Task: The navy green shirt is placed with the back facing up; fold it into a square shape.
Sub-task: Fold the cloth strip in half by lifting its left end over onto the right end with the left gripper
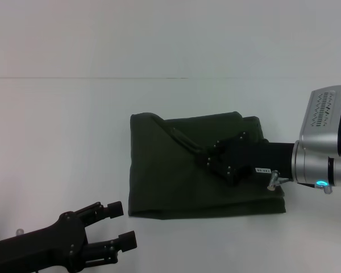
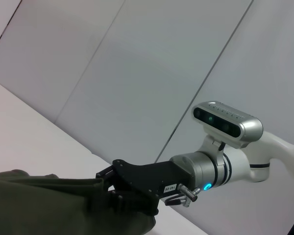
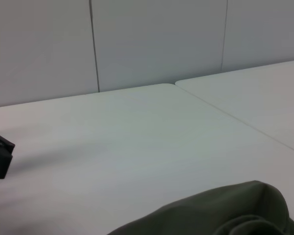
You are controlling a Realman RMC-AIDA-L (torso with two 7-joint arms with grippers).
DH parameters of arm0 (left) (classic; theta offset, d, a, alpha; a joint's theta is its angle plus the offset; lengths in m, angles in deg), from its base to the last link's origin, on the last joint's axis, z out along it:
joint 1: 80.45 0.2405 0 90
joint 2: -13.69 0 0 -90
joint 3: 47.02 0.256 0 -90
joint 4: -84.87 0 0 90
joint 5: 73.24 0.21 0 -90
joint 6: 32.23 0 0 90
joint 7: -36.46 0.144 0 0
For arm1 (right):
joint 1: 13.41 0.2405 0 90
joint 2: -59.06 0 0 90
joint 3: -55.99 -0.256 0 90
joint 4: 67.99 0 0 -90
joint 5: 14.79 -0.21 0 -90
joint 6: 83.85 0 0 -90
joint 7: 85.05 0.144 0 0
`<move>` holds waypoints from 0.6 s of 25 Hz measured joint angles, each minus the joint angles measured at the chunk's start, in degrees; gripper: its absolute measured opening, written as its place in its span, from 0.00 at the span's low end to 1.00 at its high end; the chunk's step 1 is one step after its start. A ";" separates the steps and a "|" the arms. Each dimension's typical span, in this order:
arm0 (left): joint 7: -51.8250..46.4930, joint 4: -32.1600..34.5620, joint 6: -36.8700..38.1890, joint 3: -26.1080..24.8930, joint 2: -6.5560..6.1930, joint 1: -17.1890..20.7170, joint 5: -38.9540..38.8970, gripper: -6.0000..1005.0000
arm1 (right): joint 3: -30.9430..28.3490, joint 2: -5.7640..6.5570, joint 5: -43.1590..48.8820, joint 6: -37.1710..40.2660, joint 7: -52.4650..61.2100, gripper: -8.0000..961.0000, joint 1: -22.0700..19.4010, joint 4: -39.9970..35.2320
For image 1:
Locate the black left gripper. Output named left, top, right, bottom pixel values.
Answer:
left=0, top=201, right=138, bottom=273

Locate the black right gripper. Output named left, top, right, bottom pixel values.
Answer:
left=192, top=130, right=296, bottom=189

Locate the dark green printed t-shirt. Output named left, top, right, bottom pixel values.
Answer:
left=127, top=111, right=287, bottom=221

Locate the right arm connector cable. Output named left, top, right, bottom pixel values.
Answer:
left=266, top=169, right=291, bottom=191

